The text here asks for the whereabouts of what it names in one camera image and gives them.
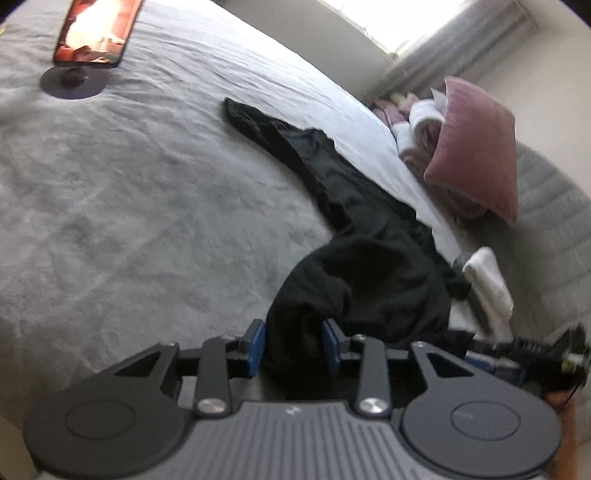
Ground folded white pink quilt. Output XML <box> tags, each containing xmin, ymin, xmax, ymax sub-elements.
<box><xmin>392</xmin><ymin>88</ymin><xmax>490</xmax><ymax>220</ymax></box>

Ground bed with grey sheet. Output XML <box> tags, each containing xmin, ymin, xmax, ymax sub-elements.
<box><xmin>0</xmin><ymin>0</ymin><xmax>555</xmax><ymax>480</ymax></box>

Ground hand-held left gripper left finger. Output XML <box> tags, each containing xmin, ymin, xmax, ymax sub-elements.
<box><xmin>113</xmin><ymin>318</ymin><xmax>267</xmax><ymax>418</ymax></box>

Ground bright window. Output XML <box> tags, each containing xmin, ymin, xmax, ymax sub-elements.
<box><xmin>318</xmin><ymin>0</ymin><xmax>467</xmax><ymax>54</ymax></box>

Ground grey padded headboard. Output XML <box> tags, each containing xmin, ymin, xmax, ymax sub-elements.
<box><xmin>462</xmin><ymin>143</ymin><xmax>591</xmax><ymax>333</ymax></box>

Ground grey curtain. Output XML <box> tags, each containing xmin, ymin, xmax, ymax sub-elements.
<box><xmin>365</xmin><ymin>0</ymin><xmax>541</xmax><ymax>100</ymax></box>

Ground person's right hand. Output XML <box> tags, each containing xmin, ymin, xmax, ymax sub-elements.
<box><xmin>545</xmin><ymin>389</ymin><xmax>581</xmax><ymax>412</ymax></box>

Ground pink velvet pillow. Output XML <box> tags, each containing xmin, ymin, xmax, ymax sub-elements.
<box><xmin>423</xmin><ymin>76</ymin><xmax>519</xmax><ymax>225</ymax></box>

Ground small pink cushion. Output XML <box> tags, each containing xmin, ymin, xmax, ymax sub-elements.
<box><xmin>369</xmin><ymin>92</ymin><xmax>416</xmax><ymax>125</ymax></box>

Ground folded grey garment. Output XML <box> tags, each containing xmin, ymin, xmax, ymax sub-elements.
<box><xmin>450</xmin><ymin>256</ymin><xmax>492</xmax><ymax>333</ymax></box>

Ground smartphone with lit screen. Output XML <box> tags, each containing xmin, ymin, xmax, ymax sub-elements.
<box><xmin>53</xmin><ymin>0</ymin><xmax>145</xmax><ymax>69</ymax></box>

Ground person's right forearm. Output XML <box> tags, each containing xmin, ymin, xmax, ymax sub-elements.
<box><xmin>558</xmin><ymin>401</ymin><xmax>591</xmax><ymax>480</ymax></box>

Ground black pants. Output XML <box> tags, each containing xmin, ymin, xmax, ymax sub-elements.
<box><xmin>224</xmin><ymin>97</ymin><xmax>476</xmax><ymax>402</ymax></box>

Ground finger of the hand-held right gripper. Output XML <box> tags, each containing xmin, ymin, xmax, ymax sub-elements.
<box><xmin>464</xmin><ymin>339</ymin><xmax>527</xmax><ymax>384</ymax></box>

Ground folded white garment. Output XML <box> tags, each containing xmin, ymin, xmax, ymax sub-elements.
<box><xmin>462</xmin><ymin>246</ymin><xmax>515</xmax><ymax>330</ymax></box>

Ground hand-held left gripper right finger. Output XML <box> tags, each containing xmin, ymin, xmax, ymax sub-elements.
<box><xmin>322</xmin><ymin>318</ymin><xmax>467</xmax><ymax>418</ymax></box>

